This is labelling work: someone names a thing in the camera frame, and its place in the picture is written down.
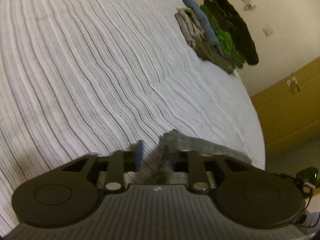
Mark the person's pale clothing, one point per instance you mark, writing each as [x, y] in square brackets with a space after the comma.
[311, 220]

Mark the black folded garment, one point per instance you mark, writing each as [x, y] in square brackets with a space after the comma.
[237, 32]

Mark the beige folded garment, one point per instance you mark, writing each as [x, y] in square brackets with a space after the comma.
[187, 25]

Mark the white wall switch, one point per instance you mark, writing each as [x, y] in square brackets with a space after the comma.
[268, 30]

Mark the olive folded garment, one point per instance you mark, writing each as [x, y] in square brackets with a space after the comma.
[215, 57]

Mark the grey plaid shorts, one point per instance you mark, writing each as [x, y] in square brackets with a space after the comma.
[190, 143]

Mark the green folded garment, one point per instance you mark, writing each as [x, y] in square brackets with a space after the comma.
[225, 38]

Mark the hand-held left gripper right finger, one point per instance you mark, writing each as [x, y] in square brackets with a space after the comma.
[195, 166]

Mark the keys in cabinet lock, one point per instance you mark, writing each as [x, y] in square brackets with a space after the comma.
[293, 83]

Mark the yellow wooden cabinet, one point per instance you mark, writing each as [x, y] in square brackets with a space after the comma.
[287, 115]

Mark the white wall socket with plug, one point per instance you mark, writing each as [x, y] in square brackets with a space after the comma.
[247, 2]

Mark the bed with striped cover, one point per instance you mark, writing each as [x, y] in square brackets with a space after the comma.
[100, 67]

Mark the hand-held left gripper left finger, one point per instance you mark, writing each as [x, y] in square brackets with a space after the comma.
[139, 156]

